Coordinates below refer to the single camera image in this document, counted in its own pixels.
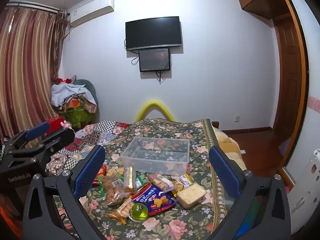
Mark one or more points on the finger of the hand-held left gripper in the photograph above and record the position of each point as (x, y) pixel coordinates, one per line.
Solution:
(37, 131)
(58, 137)

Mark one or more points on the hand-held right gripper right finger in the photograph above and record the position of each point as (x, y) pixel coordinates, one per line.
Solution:
(225, 172)

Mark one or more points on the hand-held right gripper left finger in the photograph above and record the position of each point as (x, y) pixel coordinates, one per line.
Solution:
(90, 172)

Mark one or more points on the gold biscuit packet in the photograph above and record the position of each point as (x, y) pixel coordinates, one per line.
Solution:
(130, 180)

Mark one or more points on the clear brown cracker packet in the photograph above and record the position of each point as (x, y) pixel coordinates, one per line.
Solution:
(160, 182)

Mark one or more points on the clear plastic container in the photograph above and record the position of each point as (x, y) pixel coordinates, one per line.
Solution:
(160, 155)

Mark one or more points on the blue chip bag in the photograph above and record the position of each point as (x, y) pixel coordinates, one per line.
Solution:
(152, 199)

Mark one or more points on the red snack packet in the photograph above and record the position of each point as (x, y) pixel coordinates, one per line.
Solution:
(102, 171)

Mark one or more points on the pink toy figure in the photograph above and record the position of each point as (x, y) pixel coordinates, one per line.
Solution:
(66, 124)

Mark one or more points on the red box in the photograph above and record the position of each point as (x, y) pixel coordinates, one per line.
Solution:
(53, 123)

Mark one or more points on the yellow fleece blanket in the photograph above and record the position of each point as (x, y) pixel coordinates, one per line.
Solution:
(232, 150)

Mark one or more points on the pile of clothes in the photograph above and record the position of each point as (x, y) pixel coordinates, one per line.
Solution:
(72, 100)

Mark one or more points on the patchwork quilt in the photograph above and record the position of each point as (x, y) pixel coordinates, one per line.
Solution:
(100, 132)

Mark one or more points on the small yellow snack packet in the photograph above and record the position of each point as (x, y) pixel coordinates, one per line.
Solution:
(183, 180)

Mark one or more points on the orange biscuit stick packet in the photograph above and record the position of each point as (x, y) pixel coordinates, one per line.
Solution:
(123, 208)

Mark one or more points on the small green snack packet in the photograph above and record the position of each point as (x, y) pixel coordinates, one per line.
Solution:
(140, 179)

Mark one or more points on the grey chair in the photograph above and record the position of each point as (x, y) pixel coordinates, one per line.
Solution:
(88, 86)

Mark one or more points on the green jelly cup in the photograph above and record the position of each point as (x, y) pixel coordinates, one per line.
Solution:
(139, 212)

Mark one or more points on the striped brown curtain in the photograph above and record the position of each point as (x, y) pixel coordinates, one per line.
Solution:
(27, 67)

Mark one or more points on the white stickered plastic object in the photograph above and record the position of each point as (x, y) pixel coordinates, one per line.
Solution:
(306, 180)

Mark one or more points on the yellow foam tube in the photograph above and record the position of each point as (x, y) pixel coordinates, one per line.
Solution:
(155, 105)

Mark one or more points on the wooden door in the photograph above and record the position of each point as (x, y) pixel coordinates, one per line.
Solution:
(287, 80)

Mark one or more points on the white air conditioner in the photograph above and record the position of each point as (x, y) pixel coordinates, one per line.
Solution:
(91, 10)

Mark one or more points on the white wall socket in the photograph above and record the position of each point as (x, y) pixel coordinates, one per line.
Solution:
(237, 118)

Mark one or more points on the small black wall monitor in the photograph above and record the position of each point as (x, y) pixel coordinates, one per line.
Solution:
(155, 60)

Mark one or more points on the curtain rail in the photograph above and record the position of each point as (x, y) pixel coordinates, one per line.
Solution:
(32, 6)

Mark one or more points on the wooden door frame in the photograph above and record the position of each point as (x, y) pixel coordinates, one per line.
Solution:
(298, 55)

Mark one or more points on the black wall television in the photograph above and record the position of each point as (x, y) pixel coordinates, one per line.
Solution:
(153, 33)

